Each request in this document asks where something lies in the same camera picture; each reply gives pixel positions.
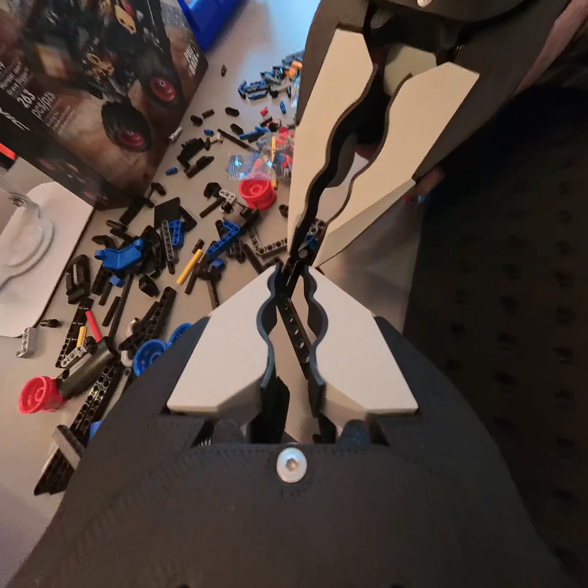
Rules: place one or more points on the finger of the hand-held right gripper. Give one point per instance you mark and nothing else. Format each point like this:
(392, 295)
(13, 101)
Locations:
(330, 92)
(422, 115)

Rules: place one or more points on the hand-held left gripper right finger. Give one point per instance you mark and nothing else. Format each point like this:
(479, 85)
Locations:
(363, 367)

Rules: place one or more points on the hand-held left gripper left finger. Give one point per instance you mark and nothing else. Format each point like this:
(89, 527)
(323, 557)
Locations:
(225, 367)

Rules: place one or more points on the black angled beam assembly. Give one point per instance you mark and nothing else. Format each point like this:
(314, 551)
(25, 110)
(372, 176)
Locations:
(294, 321)

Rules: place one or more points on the clear bag of small parts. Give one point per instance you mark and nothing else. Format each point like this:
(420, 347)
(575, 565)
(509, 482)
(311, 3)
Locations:
(262, 160)

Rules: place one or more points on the person's right forearm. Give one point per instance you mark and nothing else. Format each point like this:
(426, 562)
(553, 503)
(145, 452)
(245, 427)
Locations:
(565, 36)

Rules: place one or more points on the grey desk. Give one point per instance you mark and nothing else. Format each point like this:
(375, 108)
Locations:
(376, 275)

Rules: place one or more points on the person's right hand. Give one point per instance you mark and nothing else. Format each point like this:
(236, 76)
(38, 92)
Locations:
(432, 180)

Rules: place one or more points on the blue wheel hub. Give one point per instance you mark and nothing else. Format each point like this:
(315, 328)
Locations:
(181, 333)
(149, 358)

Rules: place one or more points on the scattered small connector pieces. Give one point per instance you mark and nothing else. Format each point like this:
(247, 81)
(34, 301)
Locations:
(252, 89)

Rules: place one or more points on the pile of black beam pieces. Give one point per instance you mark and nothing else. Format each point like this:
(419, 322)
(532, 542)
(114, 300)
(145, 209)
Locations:
(154, 312)

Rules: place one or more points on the silver curved pipe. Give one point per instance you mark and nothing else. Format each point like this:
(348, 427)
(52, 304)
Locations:
(132, 326)
(127, 363)

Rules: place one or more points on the long yellow axle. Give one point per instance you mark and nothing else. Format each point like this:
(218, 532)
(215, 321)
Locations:
(189, 267)

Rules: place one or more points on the red wheel hub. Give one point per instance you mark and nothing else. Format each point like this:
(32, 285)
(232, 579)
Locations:
(36, 395)
(257, 193)

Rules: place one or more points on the blue angled beam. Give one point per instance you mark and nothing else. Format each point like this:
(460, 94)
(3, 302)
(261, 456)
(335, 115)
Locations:
(223, 241)

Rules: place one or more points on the grey angled beam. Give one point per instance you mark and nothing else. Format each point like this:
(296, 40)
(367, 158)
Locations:
(271, 248)

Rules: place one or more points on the red axle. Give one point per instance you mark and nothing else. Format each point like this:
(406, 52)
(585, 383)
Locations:
(93, 327)

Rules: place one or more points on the black cylinder motor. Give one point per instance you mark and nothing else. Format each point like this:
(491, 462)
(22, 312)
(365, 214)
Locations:
(87, 367)

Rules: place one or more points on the grey straight beam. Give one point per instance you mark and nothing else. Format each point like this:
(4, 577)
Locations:
(168, 241)

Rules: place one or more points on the small blue curved piece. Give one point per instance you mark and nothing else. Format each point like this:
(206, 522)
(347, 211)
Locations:
(116, 280)

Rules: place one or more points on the blue storage bin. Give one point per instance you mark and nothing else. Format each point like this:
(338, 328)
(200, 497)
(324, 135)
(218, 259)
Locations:
(211, 18)

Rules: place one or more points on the blue holed panel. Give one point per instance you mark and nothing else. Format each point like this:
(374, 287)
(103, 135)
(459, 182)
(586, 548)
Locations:
(95, 430)

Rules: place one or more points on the blue short beam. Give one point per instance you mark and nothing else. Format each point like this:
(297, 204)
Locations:
(178, 229)

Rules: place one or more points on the short yellow axle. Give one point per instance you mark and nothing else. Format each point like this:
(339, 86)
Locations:
(81, 336)

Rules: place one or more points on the light grey connector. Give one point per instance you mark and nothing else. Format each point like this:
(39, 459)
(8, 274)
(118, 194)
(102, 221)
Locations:
(227, 196)

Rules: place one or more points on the white cross connector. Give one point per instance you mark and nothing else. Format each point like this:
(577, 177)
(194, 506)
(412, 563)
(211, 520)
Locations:
(73, 357)

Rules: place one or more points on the blue curved panel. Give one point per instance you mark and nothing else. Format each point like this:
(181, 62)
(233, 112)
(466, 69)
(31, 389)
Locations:
(119, 257)

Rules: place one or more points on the light grey pin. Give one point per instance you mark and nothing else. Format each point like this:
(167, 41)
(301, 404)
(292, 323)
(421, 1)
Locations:
(176, 133)

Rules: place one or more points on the black square panel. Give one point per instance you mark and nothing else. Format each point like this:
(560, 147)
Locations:
(172, 213)

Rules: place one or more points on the light grey block piece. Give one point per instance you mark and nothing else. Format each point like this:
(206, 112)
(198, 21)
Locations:
(27, 342)

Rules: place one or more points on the printed toy truck box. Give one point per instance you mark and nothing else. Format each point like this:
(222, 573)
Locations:
(92, 92)

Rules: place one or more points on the black rectangular frame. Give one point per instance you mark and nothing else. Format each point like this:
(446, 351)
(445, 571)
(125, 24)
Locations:
(71, 280)

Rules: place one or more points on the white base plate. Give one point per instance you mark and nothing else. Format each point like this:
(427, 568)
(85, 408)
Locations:
(50, 275)

